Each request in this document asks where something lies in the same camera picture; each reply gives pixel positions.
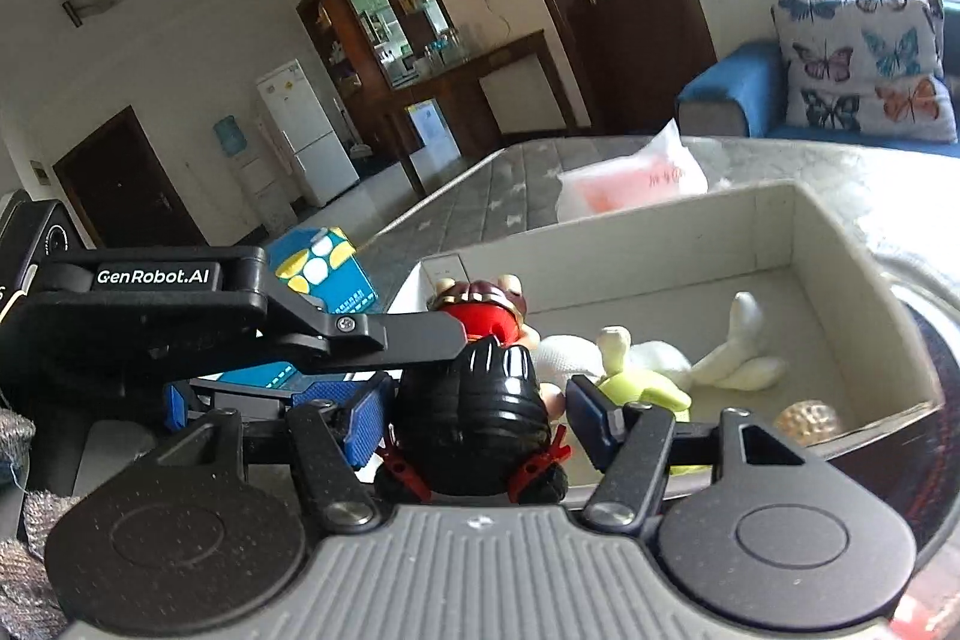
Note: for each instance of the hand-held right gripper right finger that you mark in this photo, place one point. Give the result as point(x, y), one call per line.
point(592, 422)

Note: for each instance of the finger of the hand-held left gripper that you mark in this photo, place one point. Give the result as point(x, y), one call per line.
point(330, 394)
point(390, 334)

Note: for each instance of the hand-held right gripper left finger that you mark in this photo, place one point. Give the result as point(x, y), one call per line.
point(367, 437)

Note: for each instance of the yellow-green rubber toy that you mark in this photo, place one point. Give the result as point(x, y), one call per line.
point(645, 389)

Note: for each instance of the red toy figure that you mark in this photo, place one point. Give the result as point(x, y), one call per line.
point(484, 317)

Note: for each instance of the black-haired doll figure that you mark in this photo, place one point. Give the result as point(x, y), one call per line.
point(472, 422)

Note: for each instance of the white rabbit plush toy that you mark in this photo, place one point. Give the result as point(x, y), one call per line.
point(735, 370)

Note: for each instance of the grey cardboard box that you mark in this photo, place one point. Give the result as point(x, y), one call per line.
point(675, 235)

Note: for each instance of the tan peanut toy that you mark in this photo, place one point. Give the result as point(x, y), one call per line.
point(806, 422)

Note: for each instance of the person's left hand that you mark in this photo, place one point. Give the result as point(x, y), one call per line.
point(22, 535)

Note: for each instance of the blue dotted tissue box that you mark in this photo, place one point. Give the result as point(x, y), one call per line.
point(322, 269)

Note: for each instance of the dark wooden door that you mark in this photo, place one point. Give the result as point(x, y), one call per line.
point(127, 183)

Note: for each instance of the water dispenser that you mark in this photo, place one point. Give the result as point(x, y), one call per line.
point(244, 168)

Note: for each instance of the white board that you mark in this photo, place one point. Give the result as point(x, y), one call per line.
point(433, 130)

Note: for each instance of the white refrigerator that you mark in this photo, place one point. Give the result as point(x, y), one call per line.
point(307, 138)

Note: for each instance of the white plastic tissue pack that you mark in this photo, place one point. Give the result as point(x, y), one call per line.
point(637, 175)

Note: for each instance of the wooden display cabinet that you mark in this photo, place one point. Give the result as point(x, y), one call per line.
point(397, 48)

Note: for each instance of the sofa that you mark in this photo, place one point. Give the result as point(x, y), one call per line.
point(735, 93)

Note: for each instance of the butterfly print pillow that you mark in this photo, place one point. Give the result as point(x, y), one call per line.
point(862, 63)

